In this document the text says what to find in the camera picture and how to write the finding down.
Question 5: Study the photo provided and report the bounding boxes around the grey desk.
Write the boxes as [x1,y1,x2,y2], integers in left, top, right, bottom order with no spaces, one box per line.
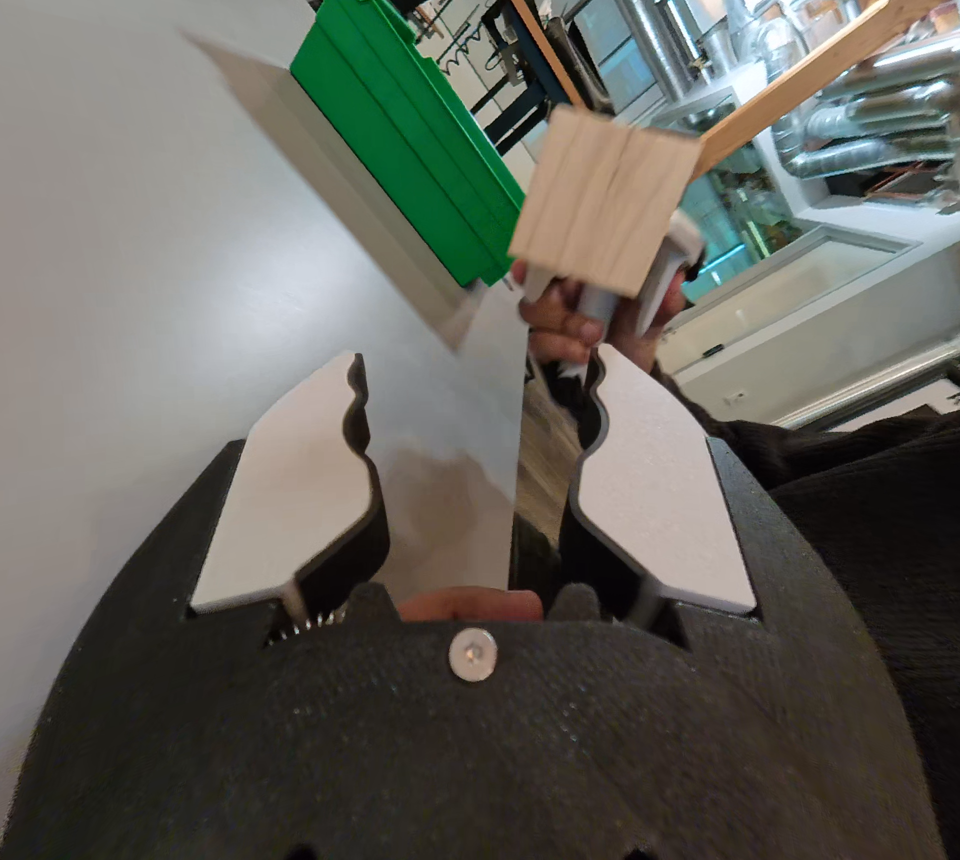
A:
[0,0,531,786]

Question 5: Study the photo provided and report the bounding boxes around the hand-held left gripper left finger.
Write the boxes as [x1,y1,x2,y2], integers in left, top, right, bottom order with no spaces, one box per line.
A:
[189,350,391,632]

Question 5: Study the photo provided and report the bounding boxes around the person's left hand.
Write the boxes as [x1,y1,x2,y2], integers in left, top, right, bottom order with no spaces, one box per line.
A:
[397,586,545,623]

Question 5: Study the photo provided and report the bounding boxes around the large wooden cube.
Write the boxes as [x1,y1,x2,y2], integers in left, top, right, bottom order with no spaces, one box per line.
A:
[507,106,704,297]

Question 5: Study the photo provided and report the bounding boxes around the person's right hand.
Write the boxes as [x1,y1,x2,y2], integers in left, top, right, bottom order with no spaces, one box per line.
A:
[517,260,687,377]

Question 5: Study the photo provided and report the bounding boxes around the green plastic bin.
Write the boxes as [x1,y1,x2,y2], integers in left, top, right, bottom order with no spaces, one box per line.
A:
[289,0,528,289]

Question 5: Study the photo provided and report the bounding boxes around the wooden ceiling beam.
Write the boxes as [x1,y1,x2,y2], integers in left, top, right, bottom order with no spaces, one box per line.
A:
[697,0,960,180]

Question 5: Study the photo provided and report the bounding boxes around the silver ventilation ducts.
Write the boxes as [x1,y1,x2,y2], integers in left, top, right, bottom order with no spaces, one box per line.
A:
[570,0,960,186]

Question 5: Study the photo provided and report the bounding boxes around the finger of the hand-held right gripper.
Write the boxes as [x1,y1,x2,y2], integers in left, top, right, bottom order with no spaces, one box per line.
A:
[637,210,706,340]
[519,259,558,304]

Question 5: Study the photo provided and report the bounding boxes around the person's right forearm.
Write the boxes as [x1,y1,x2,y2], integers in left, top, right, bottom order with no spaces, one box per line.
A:
[648,361,960,497]

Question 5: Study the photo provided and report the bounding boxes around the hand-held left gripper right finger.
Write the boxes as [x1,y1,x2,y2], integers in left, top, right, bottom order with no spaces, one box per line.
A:
[558,347,757,630]

